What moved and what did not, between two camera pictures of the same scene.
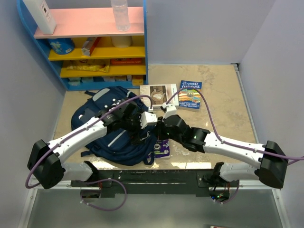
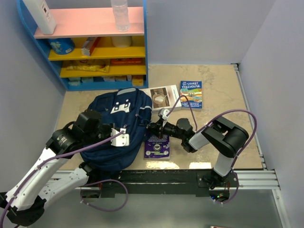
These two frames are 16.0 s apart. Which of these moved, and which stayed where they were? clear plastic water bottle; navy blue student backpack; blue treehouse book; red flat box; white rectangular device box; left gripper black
Moved: left gripper black; navy blue student backpack
Stayed: blue treehouse book; clear plastic water bottle; white rectangular device box; red flat box
